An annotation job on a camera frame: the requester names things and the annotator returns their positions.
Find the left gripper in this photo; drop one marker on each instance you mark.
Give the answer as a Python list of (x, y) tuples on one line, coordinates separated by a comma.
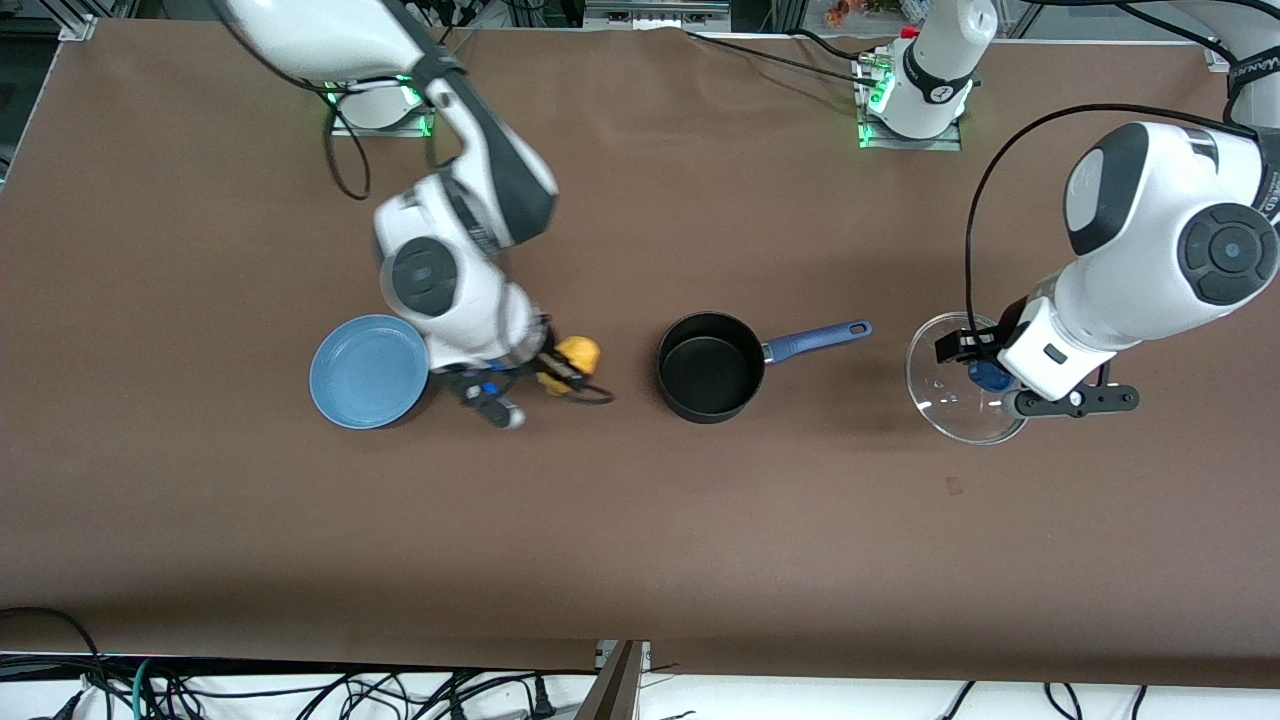
[(985, 341)]

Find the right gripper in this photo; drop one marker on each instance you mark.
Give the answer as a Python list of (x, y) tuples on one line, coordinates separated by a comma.
[(541, 360)]

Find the yellow potato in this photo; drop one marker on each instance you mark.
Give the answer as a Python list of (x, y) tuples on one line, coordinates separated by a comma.
[(580, 352)]

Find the glass lid with blue knob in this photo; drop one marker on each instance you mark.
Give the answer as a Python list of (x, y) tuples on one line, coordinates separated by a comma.
[(950, 405)]

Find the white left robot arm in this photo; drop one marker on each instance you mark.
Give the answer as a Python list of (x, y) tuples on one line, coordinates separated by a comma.
[(1150, 200)]

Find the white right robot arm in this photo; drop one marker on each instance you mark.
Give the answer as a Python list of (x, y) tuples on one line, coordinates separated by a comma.
[(300, 30)]

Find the brown table cover sheet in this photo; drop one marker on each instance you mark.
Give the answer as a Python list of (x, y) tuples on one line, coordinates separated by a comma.
[(640, 550)]

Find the blue round plate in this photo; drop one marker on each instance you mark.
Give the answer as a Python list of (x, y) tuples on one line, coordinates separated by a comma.
[(365, 375)]

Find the black power plug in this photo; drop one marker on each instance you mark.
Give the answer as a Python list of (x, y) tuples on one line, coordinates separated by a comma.
[(542, 698)]

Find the grey metal box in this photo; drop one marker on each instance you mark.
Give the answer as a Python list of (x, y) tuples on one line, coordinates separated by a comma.
[(655, 14)]

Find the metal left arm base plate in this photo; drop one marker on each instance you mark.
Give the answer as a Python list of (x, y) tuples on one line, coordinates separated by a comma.
[(945, 144)]

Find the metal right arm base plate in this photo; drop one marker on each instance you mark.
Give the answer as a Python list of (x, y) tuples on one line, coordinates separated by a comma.
[(400, 130)]

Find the aluminium frame profile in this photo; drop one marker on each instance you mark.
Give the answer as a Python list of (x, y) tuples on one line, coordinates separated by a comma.
[(615, 690)]

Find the metal corner bracket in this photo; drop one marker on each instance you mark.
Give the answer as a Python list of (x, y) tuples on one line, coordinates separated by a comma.
[(78, 27)]

